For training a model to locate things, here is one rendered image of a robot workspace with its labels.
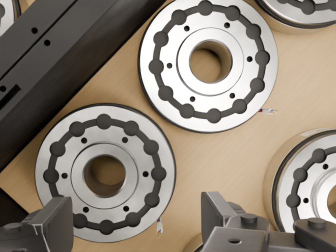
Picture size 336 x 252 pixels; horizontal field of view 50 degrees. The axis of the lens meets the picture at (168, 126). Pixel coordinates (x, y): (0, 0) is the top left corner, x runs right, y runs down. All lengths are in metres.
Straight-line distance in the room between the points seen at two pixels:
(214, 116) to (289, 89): 0.08
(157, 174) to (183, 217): 0.05
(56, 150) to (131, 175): 0.06
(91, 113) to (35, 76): 0.07
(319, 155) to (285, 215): 0.05
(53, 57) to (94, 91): 0.10
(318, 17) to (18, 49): 0.20
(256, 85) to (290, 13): 0.06
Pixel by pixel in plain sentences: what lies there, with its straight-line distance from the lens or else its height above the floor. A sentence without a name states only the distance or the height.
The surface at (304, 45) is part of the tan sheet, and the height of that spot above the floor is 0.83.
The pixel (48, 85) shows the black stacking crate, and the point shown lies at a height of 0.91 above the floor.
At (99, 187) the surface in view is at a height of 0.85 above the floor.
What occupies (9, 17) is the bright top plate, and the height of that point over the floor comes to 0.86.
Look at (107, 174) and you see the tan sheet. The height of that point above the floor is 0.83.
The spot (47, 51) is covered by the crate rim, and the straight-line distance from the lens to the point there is 0.20.
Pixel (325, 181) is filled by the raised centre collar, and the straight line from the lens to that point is 0.29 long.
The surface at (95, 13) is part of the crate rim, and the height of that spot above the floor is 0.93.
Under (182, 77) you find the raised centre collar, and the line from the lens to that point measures 0.26.
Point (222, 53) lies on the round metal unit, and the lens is 0.28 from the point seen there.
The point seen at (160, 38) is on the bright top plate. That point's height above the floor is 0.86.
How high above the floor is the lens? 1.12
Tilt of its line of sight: 86 degrees down
